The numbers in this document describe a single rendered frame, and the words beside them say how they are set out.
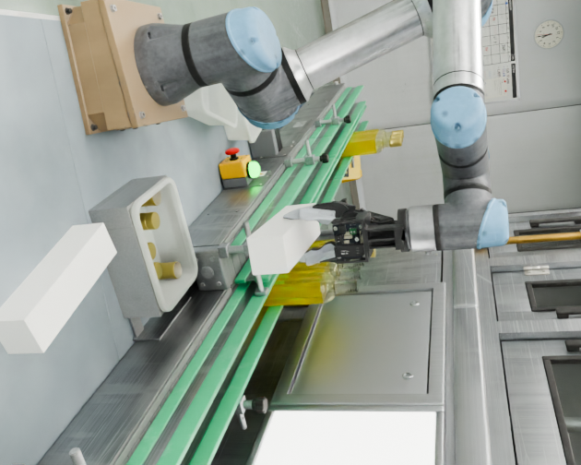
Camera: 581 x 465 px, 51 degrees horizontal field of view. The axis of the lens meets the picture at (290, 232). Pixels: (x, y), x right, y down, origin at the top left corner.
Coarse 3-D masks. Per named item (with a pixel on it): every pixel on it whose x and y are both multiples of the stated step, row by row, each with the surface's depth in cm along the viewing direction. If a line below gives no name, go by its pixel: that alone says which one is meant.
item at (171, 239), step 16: (160, 192) 120; (176, 192) 120; (144, 208) 122; (160, 208) 122; (176, 208) 121; (160, 224) 123; (176, 224) 123; (144, 240) 107; (160, 240) 125; (176, 240) 124; (144, 256) 108; (160, 256) 126; (176, 256) 126; (192, 256) 125; (192, 272) 126; (160, 288) 121; (176, 288) 120; (160, 304) 112
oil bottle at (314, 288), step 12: (288, 276) 139; (300, 276) 138; (312, 276) 137; (324, 276) 136; (276, 288) 136; (288, 288) 136; (300, 288) 135; (312, 288) 134; (324, 288) 134; (276, 300) 138; (288, 300) 137; (300, 300) 136; (312, 300) 135; (324, 300) 135
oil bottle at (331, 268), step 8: (296, 264) 144; (304, 264) 143; (320, 264) 141; (328, 264) 140; (336, 264) 141; (296, 272) 140; (304, 272) 140; (312, 272) 139; (328, 272) 138; (336, 272) 139
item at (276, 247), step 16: (288, 208) 116; (272, 224) 104; (288, 224) 102; (304, 224) 108; (256, 240) 96; (272, 240) 95; (288, 240) 97; (304, 240) 107; (256, 256) 97; (272, 256) 96; (288, 256) 97; (256, 272) 97; (272, 272) 97; (288, 272) 96
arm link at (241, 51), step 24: (192, 24) 108; (216, 24) 106; (240, 24) 104; (264, 24) 108; (192, 48) 107; (216, 48) 106; (240, 48) 105; (264, 48) 106; (216, 72) 109; (240, 72) 109; (264, 72) 111
